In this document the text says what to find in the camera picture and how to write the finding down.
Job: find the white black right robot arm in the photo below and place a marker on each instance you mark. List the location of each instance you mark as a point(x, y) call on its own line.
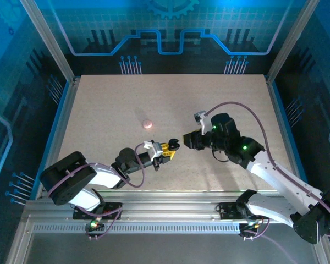
point(269, 211)

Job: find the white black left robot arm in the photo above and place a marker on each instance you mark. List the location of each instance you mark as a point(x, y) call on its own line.
point(104, 177)

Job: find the small lit controller board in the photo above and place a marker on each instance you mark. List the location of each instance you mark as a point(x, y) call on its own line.
point(248, 226)
point(93, 225)

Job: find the grey metal panel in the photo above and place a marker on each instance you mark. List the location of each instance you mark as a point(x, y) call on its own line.
point(167, 250)

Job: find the aluminium side frame rail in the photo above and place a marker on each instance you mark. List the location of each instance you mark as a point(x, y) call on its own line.
point(62, 129)
point(283, 129)

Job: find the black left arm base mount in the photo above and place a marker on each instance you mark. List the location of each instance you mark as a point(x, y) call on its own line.
point(114, 206)

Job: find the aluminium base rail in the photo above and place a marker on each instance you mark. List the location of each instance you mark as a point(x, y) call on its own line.
point(167, 206)

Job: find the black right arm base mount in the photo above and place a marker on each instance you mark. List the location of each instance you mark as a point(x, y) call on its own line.
point(226, 210)

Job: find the aluminium frame post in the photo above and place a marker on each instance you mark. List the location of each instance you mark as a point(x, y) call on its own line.
point(291, 41)
point(50, 41)

